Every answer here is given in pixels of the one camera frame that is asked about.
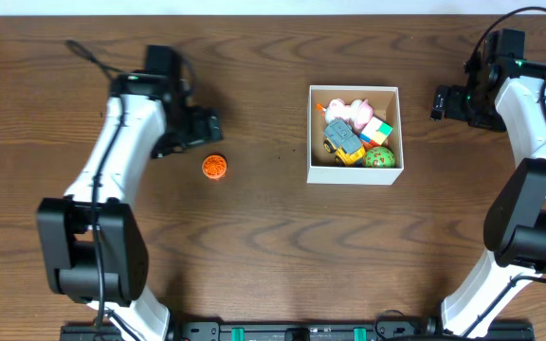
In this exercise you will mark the pink white toy figure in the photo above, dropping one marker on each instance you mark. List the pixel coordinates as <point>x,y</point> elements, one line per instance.
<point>357,114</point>

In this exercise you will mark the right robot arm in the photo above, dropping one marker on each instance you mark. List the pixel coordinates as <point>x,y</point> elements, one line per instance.
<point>504,93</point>

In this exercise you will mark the colourful puzzle cube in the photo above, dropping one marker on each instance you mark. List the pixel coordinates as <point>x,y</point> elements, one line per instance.
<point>376,132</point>

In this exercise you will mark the white cardboard box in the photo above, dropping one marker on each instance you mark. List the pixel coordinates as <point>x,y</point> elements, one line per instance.
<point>321,168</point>

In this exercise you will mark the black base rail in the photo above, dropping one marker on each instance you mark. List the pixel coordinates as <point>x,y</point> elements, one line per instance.
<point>386,329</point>

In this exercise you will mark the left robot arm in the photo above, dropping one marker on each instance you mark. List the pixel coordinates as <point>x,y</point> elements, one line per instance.
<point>92,247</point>

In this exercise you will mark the orange patterned ball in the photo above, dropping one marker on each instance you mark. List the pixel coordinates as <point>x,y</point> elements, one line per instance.
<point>214,167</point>

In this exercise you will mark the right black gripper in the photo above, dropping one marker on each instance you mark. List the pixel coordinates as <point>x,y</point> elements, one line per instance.
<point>454,110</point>

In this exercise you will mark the green number ball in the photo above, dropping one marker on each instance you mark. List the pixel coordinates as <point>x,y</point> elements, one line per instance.
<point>379,157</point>

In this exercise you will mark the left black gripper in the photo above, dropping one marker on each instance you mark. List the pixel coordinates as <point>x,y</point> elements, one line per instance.
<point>211,128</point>

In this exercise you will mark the grey yellow toy truck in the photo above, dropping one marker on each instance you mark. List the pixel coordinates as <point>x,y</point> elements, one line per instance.
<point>343,143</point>

